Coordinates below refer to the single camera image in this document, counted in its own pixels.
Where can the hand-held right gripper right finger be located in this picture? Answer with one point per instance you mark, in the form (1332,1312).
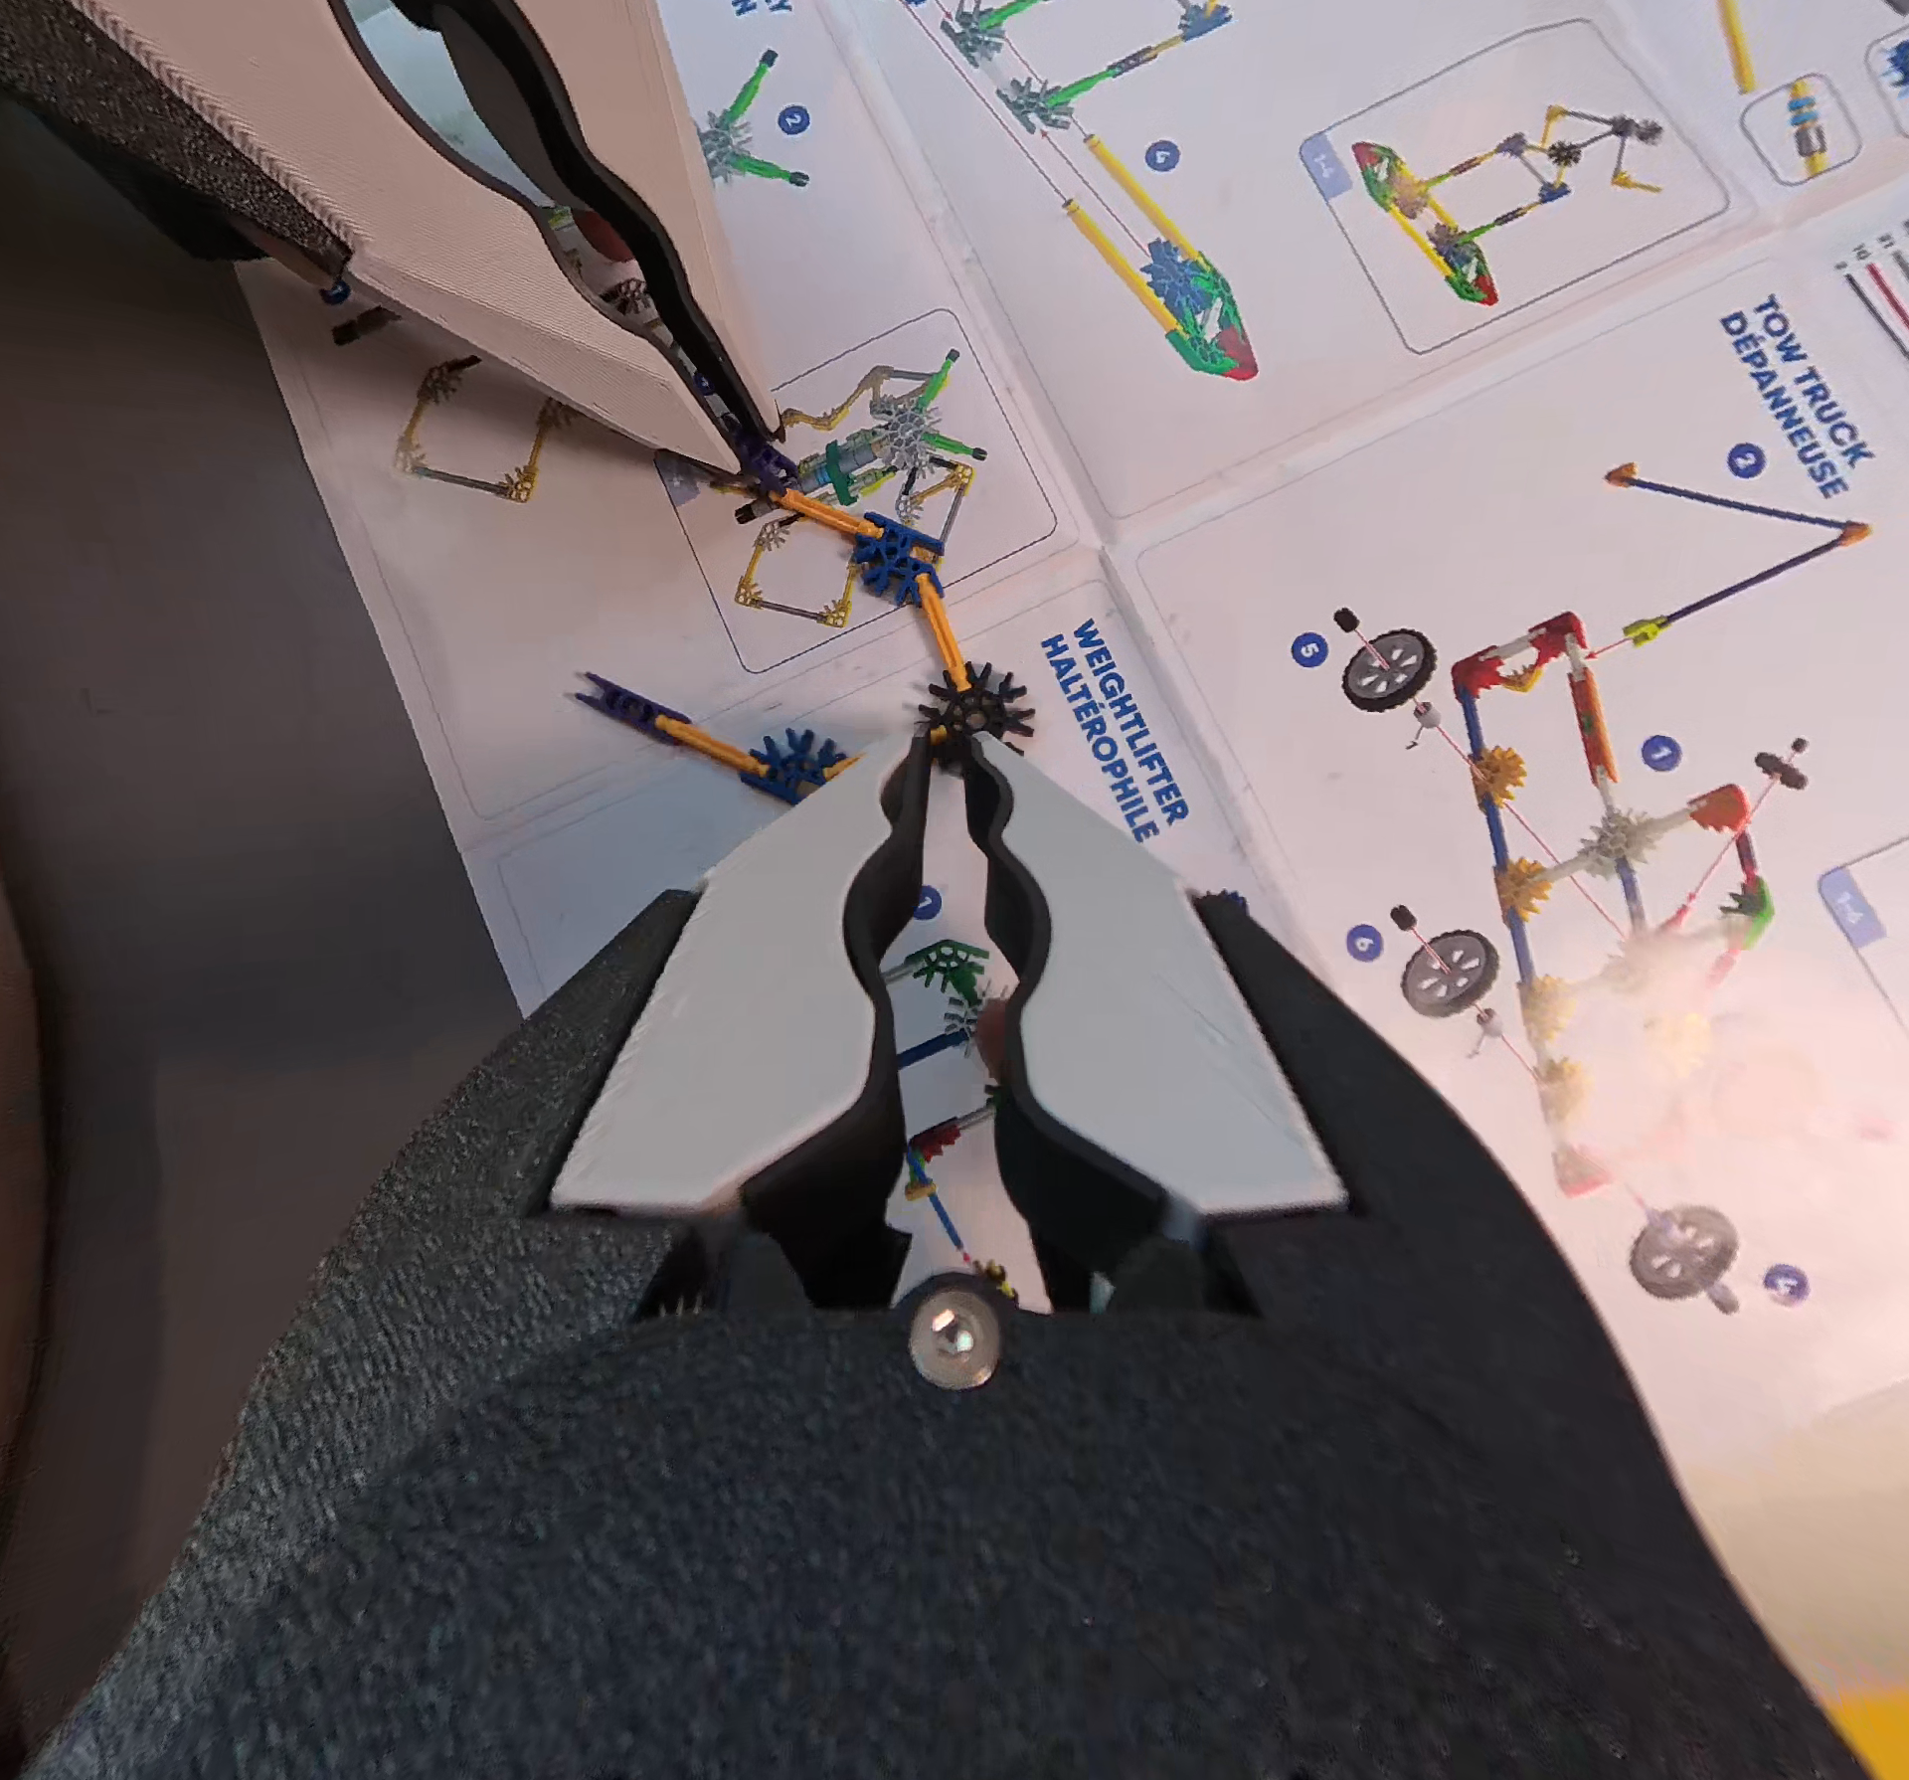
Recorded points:
(1180,1064)

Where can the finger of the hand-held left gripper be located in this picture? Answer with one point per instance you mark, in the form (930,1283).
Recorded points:
(674,140)
(269,80)

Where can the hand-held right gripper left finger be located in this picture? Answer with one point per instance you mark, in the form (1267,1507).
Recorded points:
(733,1064)

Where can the blue plastic connector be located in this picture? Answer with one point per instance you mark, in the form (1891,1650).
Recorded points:
(893,571)
(794,761)

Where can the purple clip connector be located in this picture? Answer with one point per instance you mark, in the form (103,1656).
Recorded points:
(621,701)
(765,468)

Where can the black plastic connector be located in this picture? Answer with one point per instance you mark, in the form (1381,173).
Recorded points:
(972,708)

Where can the white instruction sheet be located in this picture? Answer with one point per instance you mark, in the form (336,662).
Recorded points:
(1343,289)

